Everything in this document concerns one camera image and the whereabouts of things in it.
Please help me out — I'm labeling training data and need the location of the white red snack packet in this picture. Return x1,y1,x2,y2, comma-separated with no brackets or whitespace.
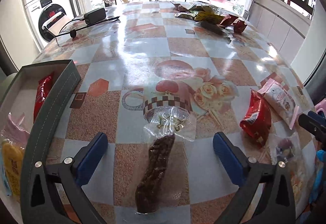
258,79,300,130

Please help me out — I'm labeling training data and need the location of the yellow snack packet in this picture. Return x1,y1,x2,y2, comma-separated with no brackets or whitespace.
1,140,24,202

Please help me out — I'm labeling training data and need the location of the pink snack packet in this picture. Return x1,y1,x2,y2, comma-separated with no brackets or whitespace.
1,113,30,148

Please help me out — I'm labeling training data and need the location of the brown sausage vacuum pack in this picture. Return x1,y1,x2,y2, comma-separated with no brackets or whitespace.
134,106,197,214

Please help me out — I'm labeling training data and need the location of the clear small snack packet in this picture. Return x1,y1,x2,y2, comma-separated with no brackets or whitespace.
269,132,302,164

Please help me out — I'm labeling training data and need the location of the white cabinet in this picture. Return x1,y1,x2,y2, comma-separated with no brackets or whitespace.
248,0,311,64

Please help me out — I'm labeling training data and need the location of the dark grey storage box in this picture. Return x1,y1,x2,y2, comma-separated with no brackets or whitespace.
1,60,81,223

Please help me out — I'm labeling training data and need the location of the red snack bag pile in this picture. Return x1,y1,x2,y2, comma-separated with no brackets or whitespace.
219,14,247,34

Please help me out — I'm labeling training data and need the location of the yellow snack bag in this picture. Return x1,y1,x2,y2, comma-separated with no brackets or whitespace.
195,6,224,25

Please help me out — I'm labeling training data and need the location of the white washing machine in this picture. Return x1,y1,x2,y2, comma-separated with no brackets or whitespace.
24,0,74,50

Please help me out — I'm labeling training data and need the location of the black power adapter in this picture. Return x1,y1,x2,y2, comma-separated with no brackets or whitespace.
83,8,106,25

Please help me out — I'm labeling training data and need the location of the black cable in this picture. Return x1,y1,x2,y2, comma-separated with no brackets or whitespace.
54,16,121,39

